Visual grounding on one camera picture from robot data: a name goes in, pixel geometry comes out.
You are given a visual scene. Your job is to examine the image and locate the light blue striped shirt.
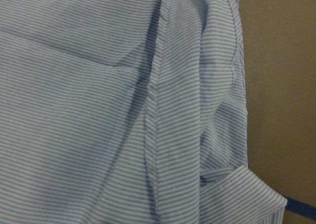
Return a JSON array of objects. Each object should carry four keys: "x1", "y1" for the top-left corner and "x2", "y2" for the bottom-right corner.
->
[{"x1": 0, "y1": 0, "x2": 287, "y2": 224}]

